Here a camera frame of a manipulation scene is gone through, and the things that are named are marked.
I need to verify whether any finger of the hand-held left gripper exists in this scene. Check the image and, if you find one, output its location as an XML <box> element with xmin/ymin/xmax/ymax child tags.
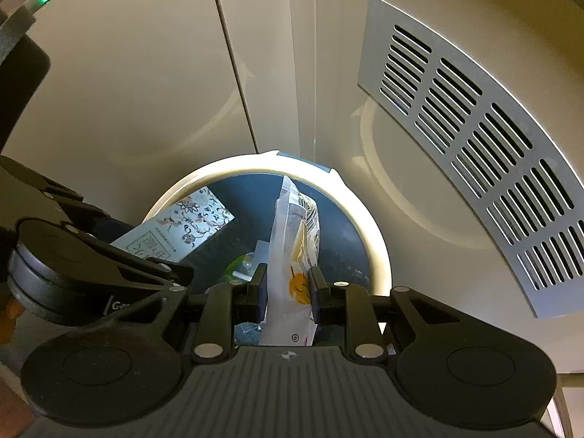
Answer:
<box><xmin>68</xmin><ymin>225</ymin><xmax>195</xmax><ymax>291</ymax></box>
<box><xmin>43</xmin><ymin>181</ymin><xmax>138</xmax><ymax>243</ymax></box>

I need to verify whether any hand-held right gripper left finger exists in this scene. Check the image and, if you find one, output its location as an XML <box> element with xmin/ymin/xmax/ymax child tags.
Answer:
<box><xmin>114</xmin><ymin>263</ymin><xmax>270</xmax><ymax>360</ymax></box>

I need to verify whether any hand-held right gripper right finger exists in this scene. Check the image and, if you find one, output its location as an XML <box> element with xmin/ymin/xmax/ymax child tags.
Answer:
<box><xmin>308</xmin><ymin>266</ymin><xmax>462</xmax><ymax>360</ymax></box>

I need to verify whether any green snack wrapper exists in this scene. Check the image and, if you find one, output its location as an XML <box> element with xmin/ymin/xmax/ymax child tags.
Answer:
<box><xmin>223</xmin><ymin>252</ymin><xmax>257</xmax><ymax>284</ymax></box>

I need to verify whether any orange printed clear bag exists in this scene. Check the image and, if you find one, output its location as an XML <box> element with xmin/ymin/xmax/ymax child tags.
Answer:
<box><xmin>259</xmin><ymin>174</ymin><xmax>321</xmax><ymax>348</ymax></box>

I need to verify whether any white round trash bin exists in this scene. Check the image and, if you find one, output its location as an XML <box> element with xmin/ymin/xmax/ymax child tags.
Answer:
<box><xmin>141</xmin><ymin>150</ymin><xmax>394</xmax><ymax>348</ymax></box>

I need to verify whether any person's left hand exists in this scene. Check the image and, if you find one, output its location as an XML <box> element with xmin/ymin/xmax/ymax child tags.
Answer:
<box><xmin>0</xmin><ymin>289</ymin><xmax>26</xmax><ymax>346</ymax></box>

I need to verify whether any dark blue bin liner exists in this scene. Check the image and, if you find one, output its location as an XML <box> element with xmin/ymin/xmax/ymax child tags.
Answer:
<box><xmin>146</xmin><ymin>150</ymin><xmax>371</xmax><ymax>347</ymax></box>

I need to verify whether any beige base cabinet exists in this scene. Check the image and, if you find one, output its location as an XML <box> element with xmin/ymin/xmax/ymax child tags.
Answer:
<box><xmin>0</xmin><ymin>0</ymin><xmax>584</xmax><ymax>391</ymax></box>

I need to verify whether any large grey vent panel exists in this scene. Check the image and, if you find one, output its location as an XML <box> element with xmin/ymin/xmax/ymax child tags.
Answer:
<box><xmin>357</xmin><ymin>0</ymin><xmax>584</xmax><ymax>320</ymax></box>

